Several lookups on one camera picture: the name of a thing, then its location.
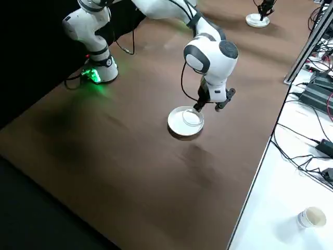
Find black desk cables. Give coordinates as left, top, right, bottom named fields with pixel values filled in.
left=270, top=85, right=333, bottom=188

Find clear petri dish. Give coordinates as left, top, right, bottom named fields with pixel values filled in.
left=182, top=108, right=205, bottom=128

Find white round plate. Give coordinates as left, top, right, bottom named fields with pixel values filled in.
left=245, top=12, right=270, bottom=28
left=167, top=105, right=205, bottom=136

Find black power supply box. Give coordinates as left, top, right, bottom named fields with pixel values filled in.
left=299, top=83, right=333, bottom=115
left=313, top=72, right=333, bottom=92

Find aluminium frame post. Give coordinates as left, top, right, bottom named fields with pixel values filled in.
left=283, top=0, right=333, bottom=84

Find black arm foot cables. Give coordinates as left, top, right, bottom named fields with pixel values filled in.
left=64, top=69, right=91, bottom=91

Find white paper cup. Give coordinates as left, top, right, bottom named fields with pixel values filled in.
left=297, top=206, right=327, bottom=230

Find hub with cable bundle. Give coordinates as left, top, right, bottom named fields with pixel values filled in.
left=305, top=51, right=333, bottom=74

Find black arm cable with connector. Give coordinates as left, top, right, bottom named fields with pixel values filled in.
left=104, top=0, right=136, bottom=56

